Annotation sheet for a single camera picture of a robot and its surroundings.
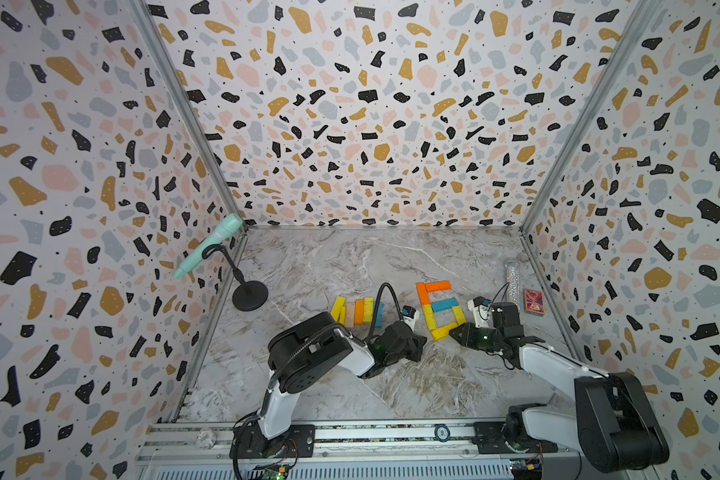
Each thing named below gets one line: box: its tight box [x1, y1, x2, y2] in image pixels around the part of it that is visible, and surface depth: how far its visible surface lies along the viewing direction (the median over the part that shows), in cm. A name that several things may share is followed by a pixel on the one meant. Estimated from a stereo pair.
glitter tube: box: [505, 260, 521, 311], surface depth 105 cm
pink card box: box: [524, 289, 546, 317], surface depth 101 cm
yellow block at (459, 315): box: [452, 306, 467, 326], surface depth 99 cm
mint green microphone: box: [174, 213, 244, 279], surface depth 78 cm
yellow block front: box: [431, 322, 459, 342], surface depth 94 cm
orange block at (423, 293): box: [416, 283, 430, 305], surface depth 105 cm
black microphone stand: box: [202, 244, 268, 312], surface depth 101 cm
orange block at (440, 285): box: [424, 280, 452, 292], surface depth 106 cm
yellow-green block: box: [422, 304, 437, 331], surface depth 97 cm
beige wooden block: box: [346, 302, 356, 328], surface depth 97 cm
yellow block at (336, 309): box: [331, 296, 347, 323], surface depth 99 cm
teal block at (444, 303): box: [432, 297, 458, 312], surface depth 100 cm
